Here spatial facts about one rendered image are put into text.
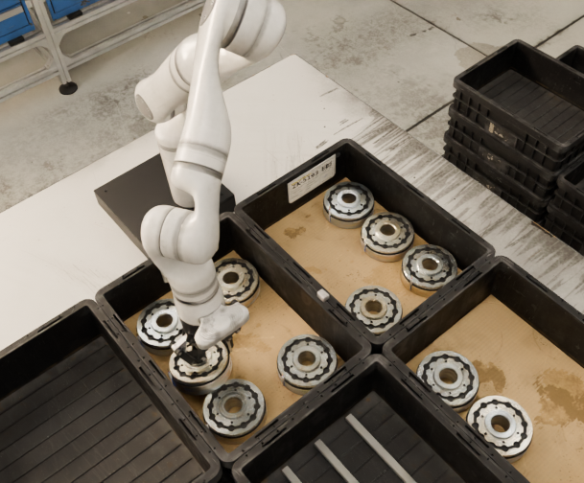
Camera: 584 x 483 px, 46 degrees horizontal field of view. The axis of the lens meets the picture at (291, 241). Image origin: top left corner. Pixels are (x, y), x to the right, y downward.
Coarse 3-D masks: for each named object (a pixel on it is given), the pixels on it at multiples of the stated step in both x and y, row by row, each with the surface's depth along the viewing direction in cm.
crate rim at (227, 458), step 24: (144, 264) 123; (288, 264) 122; (312, 288) 119; (336, 312) 115; (360, 336) 113; (144, 360) 111; (360, 360) 110; (168, 384) 108; (288, 408) 105; (264, 432) 103; (240, 456) 101
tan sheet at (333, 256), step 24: (288, 216) 142; (312, 216) 142; (288, 240) 138; (312, 240) 138; (336, 240) 138; (360, 240) 138; (312, 264) 134; (336, 264) 134; (360, 264) 134; (384, 264) 134; (336, 288) 131; (408, 312) 127
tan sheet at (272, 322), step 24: (264, 288) 131; (264, 312) 128; (288, 312) 128; (240, 336) 125; (264, 336) 125; (288, 336) 125; (168, 360) 122; (240, 360) 122; (264, 360) 122; (264, 384) 119; (192, 408) 117; (240, 408) 116
